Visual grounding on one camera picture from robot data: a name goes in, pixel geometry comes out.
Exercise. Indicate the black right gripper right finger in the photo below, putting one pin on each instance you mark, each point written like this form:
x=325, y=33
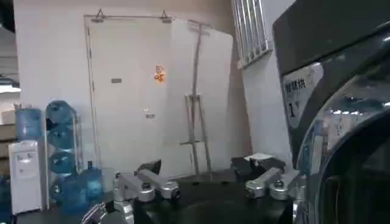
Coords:
x=264, y=179

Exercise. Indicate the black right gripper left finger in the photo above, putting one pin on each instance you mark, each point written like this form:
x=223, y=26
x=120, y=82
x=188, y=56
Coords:
x=152, y=182

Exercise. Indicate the blue water bottle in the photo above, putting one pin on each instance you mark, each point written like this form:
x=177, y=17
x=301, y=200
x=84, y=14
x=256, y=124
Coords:
x=93, y=184
x=61, y=162
x=29, y=123
x=71, y=194
x=60, y=137
x=59, y=112

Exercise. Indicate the grey metal easel stand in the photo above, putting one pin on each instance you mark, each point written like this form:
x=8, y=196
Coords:
x=194, y=121

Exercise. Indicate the metal water bottle rack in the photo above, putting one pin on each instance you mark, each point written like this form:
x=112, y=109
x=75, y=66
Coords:
x=80, y=143

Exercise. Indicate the white sliding door panel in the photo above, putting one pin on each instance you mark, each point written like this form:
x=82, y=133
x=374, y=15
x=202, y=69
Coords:
x=131, y=100

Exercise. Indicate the round glass dryer door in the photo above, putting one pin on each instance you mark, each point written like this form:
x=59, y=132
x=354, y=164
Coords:
x=344, y=146

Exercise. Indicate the white dryer label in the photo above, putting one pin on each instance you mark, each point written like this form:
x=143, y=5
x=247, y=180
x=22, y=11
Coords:
x=300, y=91

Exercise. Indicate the orange door sticker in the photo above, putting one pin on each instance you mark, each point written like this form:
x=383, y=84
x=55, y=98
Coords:
x=160, y=74

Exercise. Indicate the white water dispenser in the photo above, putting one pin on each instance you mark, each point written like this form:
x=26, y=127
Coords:
x=26, y=176

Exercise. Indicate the white window grille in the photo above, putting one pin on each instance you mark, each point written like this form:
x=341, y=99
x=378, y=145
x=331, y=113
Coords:
x=251, y=30

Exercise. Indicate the shelf with goods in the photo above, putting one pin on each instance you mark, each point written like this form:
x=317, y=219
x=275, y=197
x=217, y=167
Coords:
x=7, y=134

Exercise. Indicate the grey dryer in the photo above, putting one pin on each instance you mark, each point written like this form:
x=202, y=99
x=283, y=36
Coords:
x=320, y=33

